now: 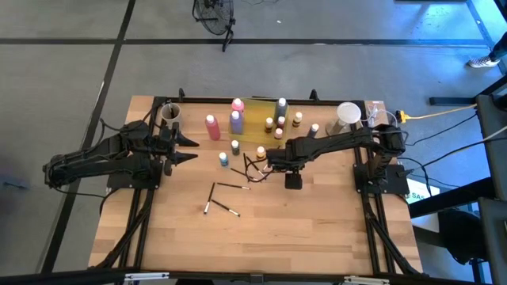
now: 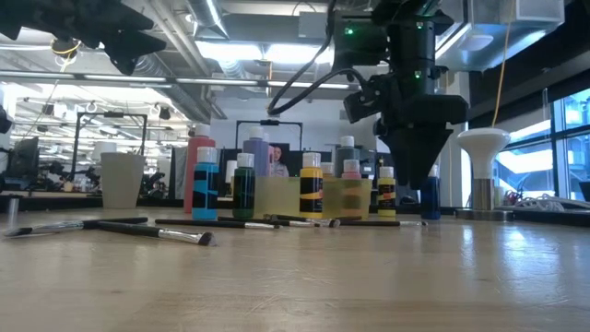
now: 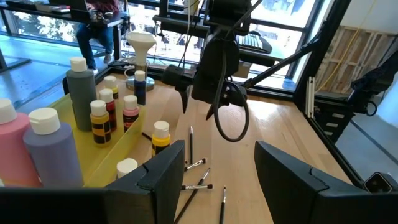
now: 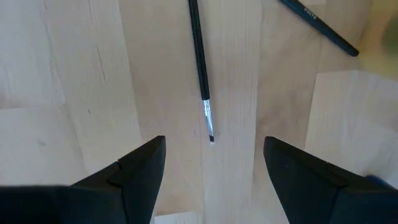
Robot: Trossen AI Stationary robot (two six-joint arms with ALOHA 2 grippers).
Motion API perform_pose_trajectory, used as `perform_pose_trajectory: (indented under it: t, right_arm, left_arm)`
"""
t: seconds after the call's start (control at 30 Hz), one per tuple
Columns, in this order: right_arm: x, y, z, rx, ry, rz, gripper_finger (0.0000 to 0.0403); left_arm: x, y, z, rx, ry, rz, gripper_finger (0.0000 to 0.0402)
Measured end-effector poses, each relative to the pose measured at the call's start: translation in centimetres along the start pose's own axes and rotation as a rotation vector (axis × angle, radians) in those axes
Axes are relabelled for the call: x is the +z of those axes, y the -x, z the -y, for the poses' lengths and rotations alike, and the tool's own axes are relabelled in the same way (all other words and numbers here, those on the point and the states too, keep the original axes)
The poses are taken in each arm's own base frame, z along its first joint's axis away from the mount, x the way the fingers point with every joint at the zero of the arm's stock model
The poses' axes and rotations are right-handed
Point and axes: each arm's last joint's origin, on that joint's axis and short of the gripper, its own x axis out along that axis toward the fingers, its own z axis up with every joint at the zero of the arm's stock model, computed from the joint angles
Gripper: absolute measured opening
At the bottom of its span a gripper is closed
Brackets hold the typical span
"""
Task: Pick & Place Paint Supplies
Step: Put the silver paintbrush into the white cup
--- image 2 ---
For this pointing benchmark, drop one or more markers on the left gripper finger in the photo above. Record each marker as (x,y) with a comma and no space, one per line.
(129,48)
(120,18)

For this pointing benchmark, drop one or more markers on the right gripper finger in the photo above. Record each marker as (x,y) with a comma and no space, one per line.
(417,157)

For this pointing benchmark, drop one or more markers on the small dark blue paint bottle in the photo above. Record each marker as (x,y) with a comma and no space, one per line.
(430,203)

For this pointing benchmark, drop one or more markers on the small pink paint bottle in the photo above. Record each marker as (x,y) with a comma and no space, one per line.
(351,167)

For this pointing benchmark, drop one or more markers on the tall grey paint bottle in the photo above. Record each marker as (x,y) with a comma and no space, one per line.
(339,161)

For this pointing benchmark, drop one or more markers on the tall lavender paint bottle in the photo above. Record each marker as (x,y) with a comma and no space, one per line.
(256,157)

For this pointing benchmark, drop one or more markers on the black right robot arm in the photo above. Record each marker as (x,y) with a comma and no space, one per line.
(415,46)

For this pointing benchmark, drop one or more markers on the small yellow paint bottle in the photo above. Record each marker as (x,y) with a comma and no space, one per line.
(386,193)
(311,177)

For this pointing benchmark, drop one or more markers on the tall red paint bottle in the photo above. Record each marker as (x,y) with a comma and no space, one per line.
(200,140)

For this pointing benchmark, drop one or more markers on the small cyan paint bottle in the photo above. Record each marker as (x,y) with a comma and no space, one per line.
(205,175)

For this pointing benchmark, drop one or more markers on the small green paint bottle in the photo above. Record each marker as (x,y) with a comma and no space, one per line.
(243,189)

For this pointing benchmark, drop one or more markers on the white dome-top metal stand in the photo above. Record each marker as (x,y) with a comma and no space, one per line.
(483,143)

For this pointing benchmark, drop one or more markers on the long ceiling light bar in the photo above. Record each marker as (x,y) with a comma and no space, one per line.
(221,82)

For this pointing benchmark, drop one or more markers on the white cup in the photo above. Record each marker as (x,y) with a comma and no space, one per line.
(122,180)

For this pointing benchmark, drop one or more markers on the person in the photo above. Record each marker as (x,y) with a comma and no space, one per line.
(279,159)

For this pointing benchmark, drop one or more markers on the dark computer monitor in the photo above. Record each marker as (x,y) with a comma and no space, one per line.
(25,159)

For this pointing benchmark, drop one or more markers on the yellow translucent plastic bin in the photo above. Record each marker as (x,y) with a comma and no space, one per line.
(281,198)

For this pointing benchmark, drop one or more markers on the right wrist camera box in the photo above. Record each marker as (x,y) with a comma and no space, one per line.
(364,106)

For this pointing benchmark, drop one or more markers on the grey metal post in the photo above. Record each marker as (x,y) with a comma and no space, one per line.
(13,212)

